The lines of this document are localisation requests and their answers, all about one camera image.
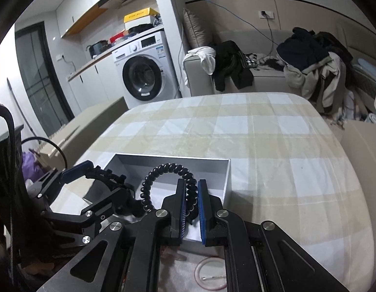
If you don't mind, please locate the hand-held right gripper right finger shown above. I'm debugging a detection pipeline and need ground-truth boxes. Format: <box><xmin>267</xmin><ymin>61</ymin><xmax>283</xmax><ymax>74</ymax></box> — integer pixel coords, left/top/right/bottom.
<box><xmin>198</xmin><ymin>179</ymin><xmax>349</xmax><ymax>292</ymax></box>

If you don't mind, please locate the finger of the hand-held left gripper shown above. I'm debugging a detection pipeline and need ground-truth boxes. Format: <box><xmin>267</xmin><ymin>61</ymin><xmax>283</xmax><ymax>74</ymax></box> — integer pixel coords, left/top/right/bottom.
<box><xmin>31</xmin><ymin>160</ymin><xmax>95</xmax><ymax>200</ymax></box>
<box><xmin>40</xmin><ymin>187</ymin><xmax>137</xmax><ymax>245</ymax></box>

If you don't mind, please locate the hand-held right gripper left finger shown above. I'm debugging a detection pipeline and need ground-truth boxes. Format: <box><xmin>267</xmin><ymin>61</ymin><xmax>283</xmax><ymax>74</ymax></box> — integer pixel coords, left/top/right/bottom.
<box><xmin>36</xmin><ymin>179</ymin><xmax>188</xmax><ymax>292</ymax></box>

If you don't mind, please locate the black hair clip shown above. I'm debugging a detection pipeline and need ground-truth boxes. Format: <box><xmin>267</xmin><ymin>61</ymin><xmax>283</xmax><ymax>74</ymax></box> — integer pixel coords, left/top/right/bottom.
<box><xmin>84</xmin><ymin>166</ymin><xmax>137</xmax><ymax>216</ymax></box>

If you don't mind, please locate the red cord bracelet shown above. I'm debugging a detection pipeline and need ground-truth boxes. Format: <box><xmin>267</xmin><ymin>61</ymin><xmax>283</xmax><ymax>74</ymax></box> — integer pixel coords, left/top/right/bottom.
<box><xmin>195</xmin><ymin>257</ymin><xmax>228</xmax><ymax>291</ymax></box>

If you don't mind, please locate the silver cardboard box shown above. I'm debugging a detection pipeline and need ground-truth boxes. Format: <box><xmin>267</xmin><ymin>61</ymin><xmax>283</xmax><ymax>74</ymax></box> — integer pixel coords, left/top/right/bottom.
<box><xmin>103</xmin><ymin>153</ymin><xmax>231</xmax><ymax>244</ymax></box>

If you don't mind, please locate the black spiral hair tie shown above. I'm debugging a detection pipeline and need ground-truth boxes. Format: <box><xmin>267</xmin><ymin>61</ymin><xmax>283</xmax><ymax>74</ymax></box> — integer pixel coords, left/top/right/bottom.
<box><xmin>140</xmin><ymin>163</ymin><xmax>198</xmax><ymax>222</ymax></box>

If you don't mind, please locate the purple bag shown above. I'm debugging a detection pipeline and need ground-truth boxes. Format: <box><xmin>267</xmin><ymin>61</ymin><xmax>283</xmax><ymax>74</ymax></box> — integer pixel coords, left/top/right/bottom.
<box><xmin>22</xmin><ymin>152</ymin><xmax>45</xmax><ymax>183</ymax></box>

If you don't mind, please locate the beige cardboard box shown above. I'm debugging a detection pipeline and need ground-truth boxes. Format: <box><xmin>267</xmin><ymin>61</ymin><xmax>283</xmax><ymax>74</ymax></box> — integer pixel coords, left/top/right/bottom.
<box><xmin>39</xmin><ymin>97</ymin><xmax>129</xmax><ymax>171</ymax></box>

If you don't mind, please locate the white kitchen base cabinet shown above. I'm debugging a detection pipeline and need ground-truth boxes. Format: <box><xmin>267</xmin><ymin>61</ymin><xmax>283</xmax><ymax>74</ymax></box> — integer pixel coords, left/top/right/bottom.
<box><xmin>66</xmin><ymin>49</ymin><xmax>124</xmax><ymax>116</ymax></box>

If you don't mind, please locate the dark glass door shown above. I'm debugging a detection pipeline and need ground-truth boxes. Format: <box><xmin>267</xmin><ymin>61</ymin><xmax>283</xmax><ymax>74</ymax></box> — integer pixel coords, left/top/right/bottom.
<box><xmin>14</xmin><ymin>23</ymin><xmax>74</xmax><ymax>137</ymax></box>

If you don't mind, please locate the black cooking pot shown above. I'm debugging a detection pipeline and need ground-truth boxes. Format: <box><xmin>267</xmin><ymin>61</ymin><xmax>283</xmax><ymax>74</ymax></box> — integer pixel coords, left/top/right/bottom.
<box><xmin>89</xmin><ymin>40</ymin><xmax>109</xmax><ymax>58</ymax></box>

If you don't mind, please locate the white washing machine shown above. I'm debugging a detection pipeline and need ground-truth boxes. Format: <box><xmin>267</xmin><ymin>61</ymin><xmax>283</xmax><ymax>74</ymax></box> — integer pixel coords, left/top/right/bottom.
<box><xmin>111</xmin><ymin>30</ymin><xmax>181</xmax><ymax>109</ymax></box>

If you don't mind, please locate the grey sofa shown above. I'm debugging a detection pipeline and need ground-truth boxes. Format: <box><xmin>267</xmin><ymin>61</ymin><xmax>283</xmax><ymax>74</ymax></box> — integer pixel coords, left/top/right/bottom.
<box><xmin>183</xmin><ymin>30</ymin><xmax>316</xmax><ymax>98</ymax></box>

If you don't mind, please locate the black bag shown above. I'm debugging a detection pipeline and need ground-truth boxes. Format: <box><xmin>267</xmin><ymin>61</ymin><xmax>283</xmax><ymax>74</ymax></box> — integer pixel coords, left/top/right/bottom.
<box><xmin>128</xmin><ymin>24</ymin><xmax>152</xmax><ymax>35</ymax></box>

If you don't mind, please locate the white garment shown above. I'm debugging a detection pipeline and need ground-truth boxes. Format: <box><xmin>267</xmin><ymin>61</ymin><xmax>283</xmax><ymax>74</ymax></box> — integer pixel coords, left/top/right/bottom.
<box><xmin>184</xmin><ymin>46</ymin><xmax>217</xmax><ymax>76</ymax></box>

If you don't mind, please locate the white box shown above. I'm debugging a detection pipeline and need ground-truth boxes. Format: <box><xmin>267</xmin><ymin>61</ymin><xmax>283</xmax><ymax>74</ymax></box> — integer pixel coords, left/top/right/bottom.
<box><xmin>125</xmin><ymin>16</ymin><xmax>156</xmax><ymax>31</ymax></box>

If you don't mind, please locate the black garment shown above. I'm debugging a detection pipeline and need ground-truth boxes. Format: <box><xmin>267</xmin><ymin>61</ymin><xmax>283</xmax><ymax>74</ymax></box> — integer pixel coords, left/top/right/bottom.
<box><xmin>213</xmin><ymin>40</ymin><xmax>255</xmax><ymax>92</ymax></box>

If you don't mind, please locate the black white patterned cloth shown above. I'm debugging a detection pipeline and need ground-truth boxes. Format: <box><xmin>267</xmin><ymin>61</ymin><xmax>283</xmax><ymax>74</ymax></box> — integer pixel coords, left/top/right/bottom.
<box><xmin>241</xmin><ymin>53</ymin><xmax>286</xmax><ymax>70</ymax></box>

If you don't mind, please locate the yellow box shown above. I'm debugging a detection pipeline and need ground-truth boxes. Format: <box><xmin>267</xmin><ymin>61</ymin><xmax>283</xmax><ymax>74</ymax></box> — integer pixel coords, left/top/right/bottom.
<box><xmin>124</xmin><ymin>7</ymin><xmax>159</xmax><ymax>22</ymax></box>

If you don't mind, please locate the grey pillow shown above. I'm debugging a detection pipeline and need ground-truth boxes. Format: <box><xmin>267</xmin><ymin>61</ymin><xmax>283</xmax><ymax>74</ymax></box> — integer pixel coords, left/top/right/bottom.
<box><xmin>182</xmin><ymin>8</ymin><xmax>213</xmax><ymax>51</ymax></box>

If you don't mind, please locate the grey hoodie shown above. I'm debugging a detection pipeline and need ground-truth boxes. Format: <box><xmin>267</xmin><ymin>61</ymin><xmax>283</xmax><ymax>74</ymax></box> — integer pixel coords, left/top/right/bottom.
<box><xmin>284</xmin><ymin>52</ymin><xmax>349</xmax><ymax>110</ymax></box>

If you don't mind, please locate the dark jacket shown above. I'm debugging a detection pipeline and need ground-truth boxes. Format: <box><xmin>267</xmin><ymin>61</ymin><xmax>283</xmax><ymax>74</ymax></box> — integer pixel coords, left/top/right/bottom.
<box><xmin>276</xmin><ymin>27</ymin><xmax>331</xmax><ymax>70</ymax></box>

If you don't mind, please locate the black clothes heap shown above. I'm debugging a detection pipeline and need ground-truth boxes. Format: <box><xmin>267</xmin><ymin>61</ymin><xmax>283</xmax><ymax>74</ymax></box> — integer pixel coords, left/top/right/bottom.
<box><xmin>316</xmin><ymin>30</ymin><xmax>354</xmax><ymax>64</ymax></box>

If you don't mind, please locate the light blue cushion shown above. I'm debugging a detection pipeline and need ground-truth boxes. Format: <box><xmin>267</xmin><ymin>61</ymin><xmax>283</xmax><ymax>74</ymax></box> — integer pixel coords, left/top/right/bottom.
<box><xmin>357</xmin><ymin>58</ymin><xmax>376</xmax><ymax>78</ymax></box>

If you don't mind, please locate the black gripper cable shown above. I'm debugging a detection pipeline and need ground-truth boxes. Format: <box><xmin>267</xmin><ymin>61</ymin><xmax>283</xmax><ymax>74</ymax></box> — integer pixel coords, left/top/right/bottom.
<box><xmin>21</xmin><ymin>137</ymin><xmax>68</xmax><ymax>171</ymax></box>

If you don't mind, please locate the white wall cabinet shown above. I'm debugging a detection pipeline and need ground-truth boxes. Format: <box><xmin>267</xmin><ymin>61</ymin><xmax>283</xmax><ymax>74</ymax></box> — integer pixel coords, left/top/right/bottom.
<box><xmin>55</xmin><ymin>0</ymin><xmax>121</xmax><ymax>38</ymax></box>

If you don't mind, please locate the black power cable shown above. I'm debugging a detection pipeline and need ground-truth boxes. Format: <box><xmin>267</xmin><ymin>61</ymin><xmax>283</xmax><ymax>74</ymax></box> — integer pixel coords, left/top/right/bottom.
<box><xmin>264</xmin><ymin>15</ymin><xmax>275</xmax><ymax>58</ymax></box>

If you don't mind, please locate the blue cable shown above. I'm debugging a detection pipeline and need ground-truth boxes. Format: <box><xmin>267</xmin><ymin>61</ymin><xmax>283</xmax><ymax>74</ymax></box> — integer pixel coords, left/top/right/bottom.
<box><xmin>151</xmin><ymin>0</ymin><xmax>275</xmax><ymax>41</ymax></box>

